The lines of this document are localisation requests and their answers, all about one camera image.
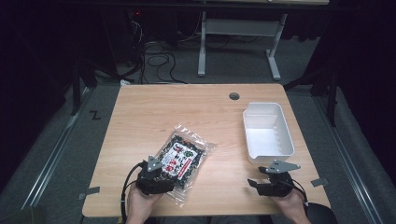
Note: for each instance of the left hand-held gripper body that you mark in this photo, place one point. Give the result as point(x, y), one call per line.
point(148, 182)

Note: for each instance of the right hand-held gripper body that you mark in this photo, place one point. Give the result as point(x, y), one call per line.
point(278, 182)

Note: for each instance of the clear packet of dark seaweed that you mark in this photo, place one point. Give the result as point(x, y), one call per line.
point(186, 152)

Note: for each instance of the person's left hand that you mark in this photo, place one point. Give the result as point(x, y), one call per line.
point(140, 203)

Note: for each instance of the person's right hand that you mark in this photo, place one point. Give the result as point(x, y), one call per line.
point(291, 207)

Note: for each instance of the white plastic bin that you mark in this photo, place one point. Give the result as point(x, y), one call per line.
point(267, 137)

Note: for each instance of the grey tape tab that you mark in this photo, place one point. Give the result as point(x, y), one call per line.
point(89, 192)
point(319, 182)

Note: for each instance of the black metal stand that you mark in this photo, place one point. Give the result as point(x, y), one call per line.
point(332, 99)
point(76, 90)

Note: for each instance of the metal floor rail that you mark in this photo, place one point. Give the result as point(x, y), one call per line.
point(348, 155)
point(49, 161)

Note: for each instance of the white metal desk frame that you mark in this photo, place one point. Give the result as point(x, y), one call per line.
point(239, 27)

